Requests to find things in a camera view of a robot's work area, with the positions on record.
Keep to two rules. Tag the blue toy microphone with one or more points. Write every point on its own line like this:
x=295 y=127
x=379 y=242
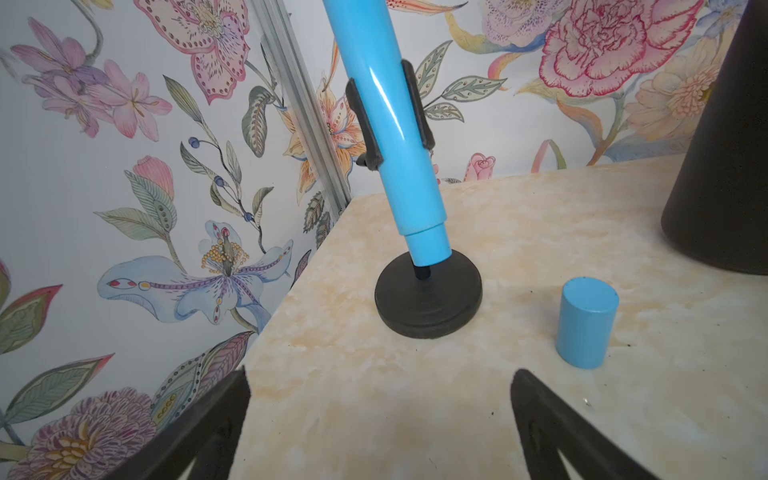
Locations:
x=372 y=60

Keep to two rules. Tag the small blue cylinder cap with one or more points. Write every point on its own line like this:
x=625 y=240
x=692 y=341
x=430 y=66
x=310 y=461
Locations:
x=587 y=312

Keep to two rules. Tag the black microphone stand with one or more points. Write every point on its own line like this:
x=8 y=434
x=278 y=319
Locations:
x=420 y=301

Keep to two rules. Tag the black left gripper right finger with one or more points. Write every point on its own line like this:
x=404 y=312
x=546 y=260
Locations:
x=553 y=434

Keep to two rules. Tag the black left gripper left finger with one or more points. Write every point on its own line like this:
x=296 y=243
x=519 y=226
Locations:
x=203 y=440

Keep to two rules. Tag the black cylindrical vase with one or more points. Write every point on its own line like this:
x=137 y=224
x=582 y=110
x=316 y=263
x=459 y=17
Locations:
x=717 y=209

